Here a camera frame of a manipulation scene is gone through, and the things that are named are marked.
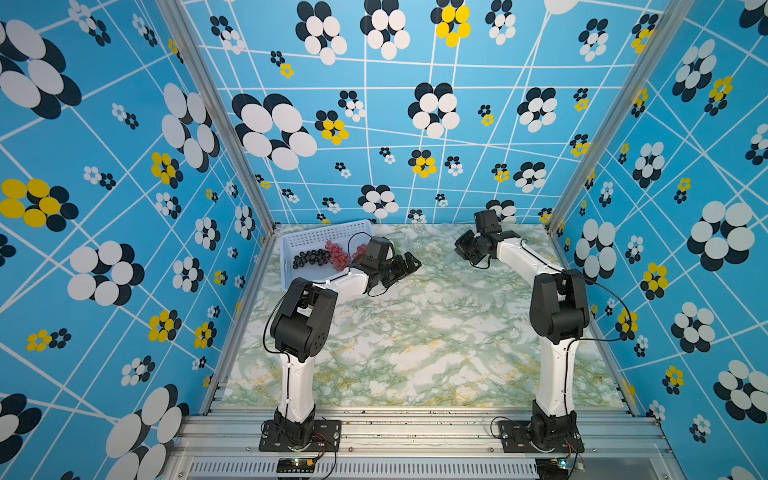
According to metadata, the black grape bunch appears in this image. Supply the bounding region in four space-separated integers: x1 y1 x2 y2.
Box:
292 249 332 270

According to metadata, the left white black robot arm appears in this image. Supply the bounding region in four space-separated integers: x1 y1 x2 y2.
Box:
269 252 422 447

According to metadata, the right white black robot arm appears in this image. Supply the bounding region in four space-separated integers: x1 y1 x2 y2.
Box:
455 230 590 453

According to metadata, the red grape bunch right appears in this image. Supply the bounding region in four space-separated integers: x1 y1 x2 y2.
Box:
352 244 368 262

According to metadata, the red grape bunch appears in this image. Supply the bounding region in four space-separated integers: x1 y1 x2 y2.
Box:
352 244 368 262
325 241 350 272

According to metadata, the red grape bunch left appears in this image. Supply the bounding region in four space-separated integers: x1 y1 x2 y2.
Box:
325 241 350 272

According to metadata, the light blue perforated plastic basket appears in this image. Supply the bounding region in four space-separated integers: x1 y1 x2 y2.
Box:
280 220 374 291

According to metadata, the left green circuit board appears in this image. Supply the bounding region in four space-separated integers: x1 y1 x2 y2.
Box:
276 458 316 479

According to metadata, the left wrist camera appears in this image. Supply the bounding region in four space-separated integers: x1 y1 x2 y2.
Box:
358 236 394 271

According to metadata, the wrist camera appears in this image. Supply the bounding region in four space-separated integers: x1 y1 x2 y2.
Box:
358 236 394 271
474 210 502 236

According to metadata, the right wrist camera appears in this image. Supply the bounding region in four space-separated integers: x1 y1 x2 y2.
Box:
474 210 502 236

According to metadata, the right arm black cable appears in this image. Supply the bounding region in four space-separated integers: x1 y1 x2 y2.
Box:
515 236 635 343

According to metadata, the aluminium front rail frame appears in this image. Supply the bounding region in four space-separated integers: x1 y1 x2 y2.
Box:
162 407 685 479

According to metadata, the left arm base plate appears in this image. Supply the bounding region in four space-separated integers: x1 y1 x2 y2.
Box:
258 419 342 453

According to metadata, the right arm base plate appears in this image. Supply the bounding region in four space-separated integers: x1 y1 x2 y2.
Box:
492 419 585 455

